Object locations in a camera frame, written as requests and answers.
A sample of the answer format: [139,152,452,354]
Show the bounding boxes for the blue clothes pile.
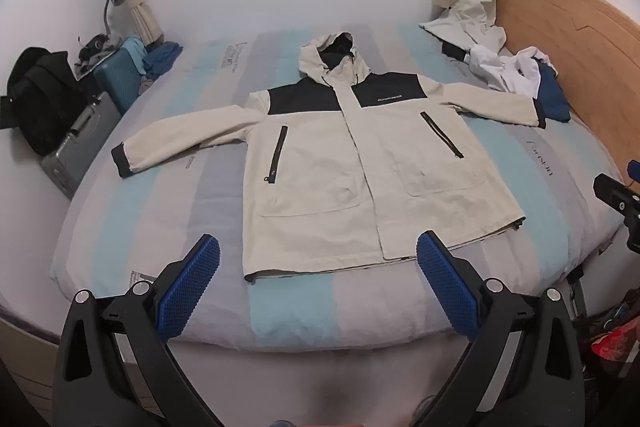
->
[142,42,183,78]

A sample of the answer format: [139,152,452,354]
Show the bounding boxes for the red bag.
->
[590,324,640,378]

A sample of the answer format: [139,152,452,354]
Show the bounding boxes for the teal suitcase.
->
[92,47,143,115]

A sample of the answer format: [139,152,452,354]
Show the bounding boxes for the grey clothes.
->
[75,49,122,80]

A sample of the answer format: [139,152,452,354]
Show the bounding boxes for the crumpled cream jacket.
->
[419,0,508,60]

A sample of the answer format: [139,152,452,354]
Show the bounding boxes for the black headphones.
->
[77,34,111,58]

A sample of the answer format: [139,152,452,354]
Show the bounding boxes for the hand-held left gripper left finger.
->
[52,233,223,427]

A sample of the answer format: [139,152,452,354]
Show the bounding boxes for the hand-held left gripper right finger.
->
[416,230,586,427]

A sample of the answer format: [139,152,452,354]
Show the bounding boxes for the wooden headboard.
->
[492,0,640,188]

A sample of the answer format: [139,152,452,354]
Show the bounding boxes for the cream and black hooded jacket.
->
[111,32,547,284]

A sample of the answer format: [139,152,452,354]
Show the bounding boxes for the bed with striped blanket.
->
[50,24,626,353]

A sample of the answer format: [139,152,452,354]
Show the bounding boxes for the beige cabinet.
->
[0,304,66,413]

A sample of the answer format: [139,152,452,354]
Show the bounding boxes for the light teal cloth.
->
[122,37,149,75]

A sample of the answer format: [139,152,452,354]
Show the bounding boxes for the silver suitcase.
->
[41,92,123,200]

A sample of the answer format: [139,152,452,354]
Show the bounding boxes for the dark blue garment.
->
[535,57,572,124]

